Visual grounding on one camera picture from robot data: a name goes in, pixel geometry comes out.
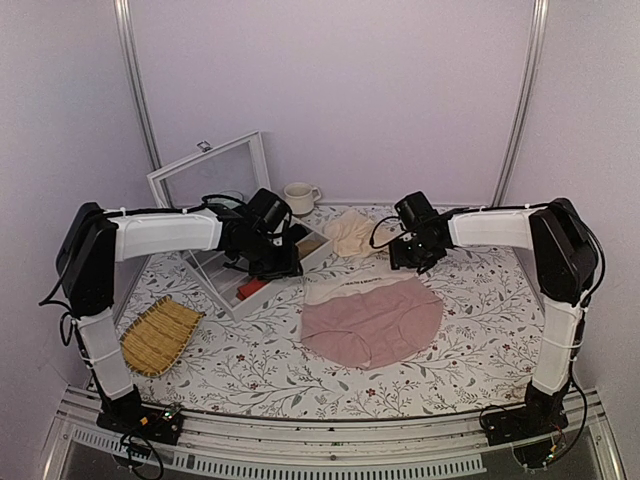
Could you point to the red rolled garment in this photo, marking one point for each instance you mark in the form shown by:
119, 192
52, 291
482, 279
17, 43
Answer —
249, 288

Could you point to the black rolled garment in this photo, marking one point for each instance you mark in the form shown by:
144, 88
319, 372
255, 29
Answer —
296, 233

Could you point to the woven bamboo tray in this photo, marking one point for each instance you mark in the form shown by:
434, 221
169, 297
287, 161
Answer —
153, 343

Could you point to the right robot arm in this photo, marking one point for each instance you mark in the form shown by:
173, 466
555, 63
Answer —
569, 263

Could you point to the white framed glass lid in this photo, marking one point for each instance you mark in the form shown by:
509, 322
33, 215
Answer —
238, 164

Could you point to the aluminium front rail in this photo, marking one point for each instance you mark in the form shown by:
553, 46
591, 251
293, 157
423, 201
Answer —
214, 445

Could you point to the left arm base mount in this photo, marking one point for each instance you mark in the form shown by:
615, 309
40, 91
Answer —
128, 414

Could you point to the floral patterned table mat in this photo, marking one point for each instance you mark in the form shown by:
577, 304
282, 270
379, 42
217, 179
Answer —
483, 354

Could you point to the aluminium corner post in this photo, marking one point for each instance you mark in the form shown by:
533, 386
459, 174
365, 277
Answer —
125, 29
531, 66

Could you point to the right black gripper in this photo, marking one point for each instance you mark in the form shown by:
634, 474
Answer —
398, 258

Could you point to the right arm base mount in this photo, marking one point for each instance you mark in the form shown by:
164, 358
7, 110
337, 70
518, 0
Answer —
541, 414

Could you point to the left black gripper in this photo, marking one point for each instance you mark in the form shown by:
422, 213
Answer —
290, 267

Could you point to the right aluminium corner post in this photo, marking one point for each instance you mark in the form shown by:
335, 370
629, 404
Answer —
531, 66

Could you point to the cream beige underwear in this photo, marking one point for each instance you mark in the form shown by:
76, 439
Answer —
350, 234

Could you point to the olive rolled garment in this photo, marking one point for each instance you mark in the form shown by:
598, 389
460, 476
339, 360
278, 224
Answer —
306, 247

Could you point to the left aluminium corner post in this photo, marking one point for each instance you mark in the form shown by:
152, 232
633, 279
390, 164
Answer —
125, 29

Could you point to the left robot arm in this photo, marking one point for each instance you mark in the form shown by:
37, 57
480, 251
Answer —
99, 239

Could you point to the clear glass bowl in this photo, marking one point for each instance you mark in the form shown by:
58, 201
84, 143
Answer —
233, 194

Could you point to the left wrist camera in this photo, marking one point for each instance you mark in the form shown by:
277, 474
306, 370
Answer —
270, 207

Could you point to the white ceramic mug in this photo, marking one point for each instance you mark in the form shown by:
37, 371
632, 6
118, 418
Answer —
301, 197

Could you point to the white divided organizer box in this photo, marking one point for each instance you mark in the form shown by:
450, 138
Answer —
220, 283

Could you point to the pink and white underwear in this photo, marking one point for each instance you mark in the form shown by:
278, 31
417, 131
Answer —
375, 328

